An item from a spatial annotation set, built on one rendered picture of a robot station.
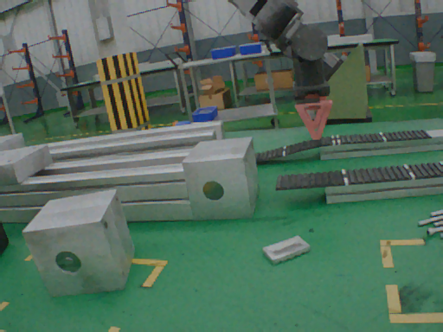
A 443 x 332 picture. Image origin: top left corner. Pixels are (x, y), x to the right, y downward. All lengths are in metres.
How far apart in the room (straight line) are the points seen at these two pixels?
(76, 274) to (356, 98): 0.82
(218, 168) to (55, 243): 0.24
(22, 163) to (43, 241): 0.29
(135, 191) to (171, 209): 0.06
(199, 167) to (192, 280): 0.17
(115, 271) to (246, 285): 0.15
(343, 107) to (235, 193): 0.57
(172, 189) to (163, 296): 0.19
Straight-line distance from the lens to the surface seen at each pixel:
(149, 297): 0.42
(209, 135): 0.70
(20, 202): 0.73
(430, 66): 5.57
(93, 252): 0.43
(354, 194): 0.55
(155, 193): 0.56
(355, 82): 1.01
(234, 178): 0.51
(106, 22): 3.94
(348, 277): 0.41
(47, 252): 0.45
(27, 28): 11.73
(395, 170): 0.57
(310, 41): 0.61
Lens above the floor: 1.03
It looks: 19 degrees down
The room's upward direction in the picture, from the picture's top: 10 degrees counter-clockwise
